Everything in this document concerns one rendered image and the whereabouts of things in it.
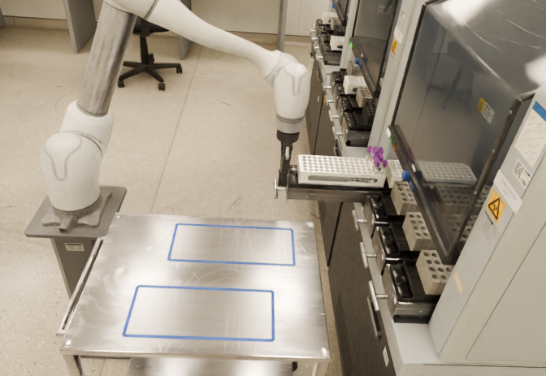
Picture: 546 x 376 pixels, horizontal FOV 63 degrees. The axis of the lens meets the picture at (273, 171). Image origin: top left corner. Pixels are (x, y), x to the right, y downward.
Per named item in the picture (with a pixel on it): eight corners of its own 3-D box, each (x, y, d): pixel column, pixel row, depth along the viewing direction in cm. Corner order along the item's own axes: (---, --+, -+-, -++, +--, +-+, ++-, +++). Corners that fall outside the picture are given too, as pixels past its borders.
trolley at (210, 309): (296, 366, 184) (323, 221, 136) (303, 497, 147) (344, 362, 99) (133, 361, 181) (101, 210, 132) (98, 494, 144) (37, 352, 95)
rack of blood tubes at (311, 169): (377, 173, 162) (381, 158, 158) (383, 190, 154) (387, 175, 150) (296, 168, 160) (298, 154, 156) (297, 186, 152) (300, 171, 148)
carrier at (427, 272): (434, 298, 115) (441, 283, 112) (426, 297, 115) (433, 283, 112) (422, 264, 125) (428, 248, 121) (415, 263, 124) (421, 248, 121)
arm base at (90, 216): (35, 235, 139) (30, 221, 136) (61, 190, 157) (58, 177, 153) (94, 237, 140) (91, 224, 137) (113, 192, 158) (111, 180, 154)
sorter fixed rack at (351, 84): (401, 90, 220) (405, 79, 216) (406, 100, 212) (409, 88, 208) (342, 87, 218) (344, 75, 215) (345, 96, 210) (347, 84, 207)
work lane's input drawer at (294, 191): (463, 188, 169) (471, 170, 164) (477, 213, 158) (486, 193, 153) (273, 179, 165) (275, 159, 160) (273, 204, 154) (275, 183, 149)
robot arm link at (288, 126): (303, 106, 144) (301, 122, 148) (275, 105, 144) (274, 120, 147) (305, 120, 137) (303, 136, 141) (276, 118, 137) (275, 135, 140)
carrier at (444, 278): (443, 298, 115) (450, 283, 112) (435, 298, 115) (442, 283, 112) (430, 265, 125) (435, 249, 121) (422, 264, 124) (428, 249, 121)
